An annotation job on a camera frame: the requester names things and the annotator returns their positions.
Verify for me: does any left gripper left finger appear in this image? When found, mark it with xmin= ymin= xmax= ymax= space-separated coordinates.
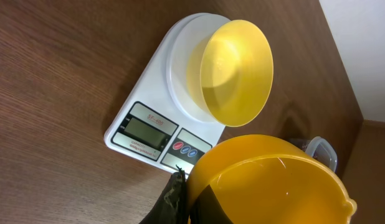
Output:
xmin=140 ymin=166 xmax=186 ymax=224

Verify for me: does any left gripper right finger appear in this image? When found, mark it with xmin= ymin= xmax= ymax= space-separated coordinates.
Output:
xmin=190 ymin=185 xmax=233 ymax=224

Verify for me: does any yellow measuring scoop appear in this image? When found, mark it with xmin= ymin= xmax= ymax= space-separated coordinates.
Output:
xmin=187 ymin=134 xmax=357 ymax=224

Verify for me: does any white digital kitchen scale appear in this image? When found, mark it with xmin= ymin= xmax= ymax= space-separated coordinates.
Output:
xmin=104 ymin=13 xmax=229 ymax=174

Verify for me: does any yellow plastic bowl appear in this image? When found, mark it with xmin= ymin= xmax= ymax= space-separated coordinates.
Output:
xmin=186 ymin=20 xmax=273 ymax=127

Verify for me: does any clear plastic container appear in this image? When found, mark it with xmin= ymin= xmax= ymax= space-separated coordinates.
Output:
xmin=288 ymin=136 xmax=338 ymax=172

